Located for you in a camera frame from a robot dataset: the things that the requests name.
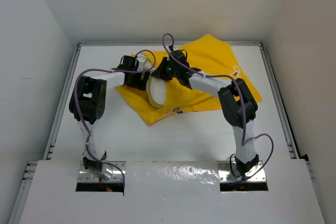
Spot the cream quilted pillow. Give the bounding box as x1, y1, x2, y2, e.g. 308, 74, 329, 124
145, 68, 166, 109

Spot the yellow pillowcase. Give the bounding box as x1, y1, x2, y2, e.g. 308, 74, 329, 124
115, 34, 264, 126

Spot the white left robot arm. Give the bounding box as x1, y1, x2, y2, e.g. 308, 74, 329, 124
69, 53, 153, 181

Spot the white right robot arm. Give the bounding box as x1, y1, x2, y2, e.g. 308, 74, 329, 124
152, 50, 259, 176

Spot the white front cover board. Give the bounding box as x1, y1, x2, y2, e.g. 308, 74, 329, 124
20, 160, 324, 223

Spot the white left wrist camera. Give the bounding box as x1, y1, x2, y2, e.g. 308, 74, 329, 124
137, 55, 152, 72

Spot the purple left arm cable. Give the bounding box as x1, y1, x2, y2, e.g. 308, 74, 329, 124
73, 49, 157, 190

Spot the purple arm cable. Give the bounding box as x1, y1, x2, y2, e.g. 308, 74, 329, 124
73, 49, 157, 190
162, 33, 275, 183

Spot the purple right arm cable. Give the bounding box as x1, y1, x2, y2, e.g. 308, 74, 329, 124
162, 33, 275, 183

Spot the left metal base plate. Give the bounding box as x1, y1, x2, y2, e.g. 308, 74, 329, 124
77, 162, 126, 183

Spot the metal base plate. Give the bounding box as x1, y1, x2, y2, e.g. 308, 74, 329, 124
218, 161, 267, 183
77, 162, 126, 183

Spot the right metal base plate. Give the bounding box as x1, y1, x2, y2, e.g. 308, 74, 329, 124
218, 161, 267, 183

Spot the aluminium table frame rail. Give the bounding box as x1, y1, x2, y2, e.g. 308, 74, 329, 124
10, 42, 306, 223

